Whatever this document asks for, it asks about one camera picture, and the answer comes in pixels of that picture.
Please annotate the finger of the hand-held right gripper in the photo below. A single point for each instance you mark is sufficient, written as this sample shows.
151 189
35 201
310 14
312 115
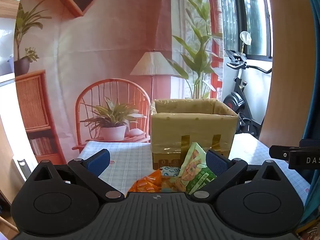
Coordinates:
305 160
278 152

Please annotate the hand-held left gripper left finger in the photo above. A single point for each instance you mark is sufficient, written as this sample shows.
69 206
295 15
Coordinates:
100 161

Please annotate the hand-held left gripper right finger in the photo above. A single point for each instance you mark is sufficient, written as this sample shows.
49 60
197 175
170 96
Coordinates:
216 162

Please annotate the green snack packet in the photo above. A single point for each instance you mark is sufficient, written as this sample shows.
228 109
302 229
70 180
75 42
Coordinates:
193 170

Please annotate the taped cardboard box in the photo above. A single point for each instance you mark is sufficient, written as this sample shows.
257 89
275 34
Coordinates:
195 127

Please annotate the white blue-dotted snack packet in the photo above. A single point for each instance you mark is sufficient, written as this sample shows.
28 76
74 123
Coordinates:
168 171

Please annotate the orange snack packet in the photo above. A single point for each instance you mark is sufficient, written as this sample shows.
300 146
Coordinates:
150 182

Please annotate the checked tablecloth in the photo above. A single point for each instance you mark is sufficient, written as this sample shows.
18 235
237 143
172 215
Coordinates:
130 160

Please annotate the black exercise bike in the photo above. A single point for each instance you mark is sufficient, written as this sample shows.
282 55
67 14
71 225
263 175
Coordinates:
235 102

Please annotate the wooden board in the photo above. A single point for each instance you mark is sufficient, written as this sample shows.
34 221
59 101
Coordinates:
285 55

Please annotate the dark framed window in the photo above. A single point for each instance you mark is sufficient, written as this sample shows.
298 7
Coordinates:
252 17

